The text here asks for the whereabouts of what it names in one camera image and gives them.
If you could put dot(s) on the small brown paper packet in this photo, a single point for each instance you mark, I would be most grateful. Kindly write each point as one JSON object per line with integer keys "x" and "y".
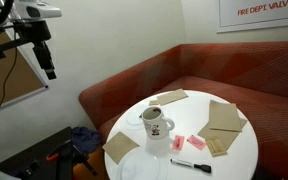
{"x": 153, "y": 102}

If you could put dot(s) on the white mug with cartoon print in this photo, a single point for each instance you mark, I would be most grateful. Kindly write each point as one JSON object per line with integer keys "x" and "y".
{"x": 154, "y": 125}

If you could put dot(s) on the fire dept valve sign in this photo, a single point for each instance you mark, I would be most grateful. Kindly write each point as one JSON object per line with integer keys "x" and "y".
{"x": 260, "y": 11}

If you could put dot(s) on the red patterned sofa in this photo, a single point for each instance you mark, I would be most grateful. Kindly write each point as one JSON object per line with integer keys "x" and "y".
{"x": 250, "y": 73}

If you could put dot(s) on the blue cloth bag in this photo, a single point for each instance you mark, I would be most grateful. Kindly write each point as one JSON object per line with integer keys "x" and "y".
{"x": 85, "y": 138}

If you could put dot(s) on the white paper plate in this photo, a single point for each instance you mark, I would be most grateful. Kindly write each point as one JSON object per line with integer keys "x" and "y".
{"x": 139, "y": 166}

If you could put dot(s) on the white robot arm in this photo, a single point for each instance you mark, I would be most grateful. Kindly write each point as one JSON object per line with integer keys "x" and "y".
{"x": 37, "y": 8}

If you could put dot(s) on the clear plastic plate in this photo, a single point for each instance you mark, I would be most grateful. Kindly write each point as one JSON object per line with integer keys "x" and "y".
{"x": 132, "y": 120}

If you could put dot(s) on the cork board with white frame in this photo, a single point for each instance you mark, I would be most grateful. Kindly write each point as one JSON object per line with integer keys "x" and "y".
{"x": 4, "y": 76}

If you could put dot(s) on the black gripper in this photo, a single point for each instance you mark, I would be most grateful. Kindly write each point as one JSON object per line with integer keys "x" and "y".
{"x": 41, "y": 53}

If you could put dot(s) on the brown sugar packet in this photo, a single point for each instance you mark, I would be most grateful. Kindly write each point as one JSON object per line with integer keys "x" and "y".
{"x": 216, "y": 147}

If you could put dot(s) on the pink sweetener packet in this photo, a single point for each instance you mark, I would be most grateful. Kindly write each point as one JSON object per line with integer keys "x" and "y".
{"x": 196, "y": 142}
{"x": 178, "y": 142}

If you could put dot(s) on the black and white marker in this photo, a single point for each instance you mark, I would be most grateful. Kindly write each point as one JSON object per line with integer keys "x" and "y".
{"x": 187, "y": 164}

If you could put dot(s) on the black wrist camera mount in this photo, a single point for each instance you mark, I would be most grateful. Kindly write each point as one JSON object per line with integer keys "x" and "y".
{"x": 34, "y": 30}

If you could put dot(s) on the black side table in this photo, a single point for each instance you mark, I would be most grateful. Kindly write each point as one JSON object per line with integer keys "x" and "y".
{"x": 24, "y": 160}

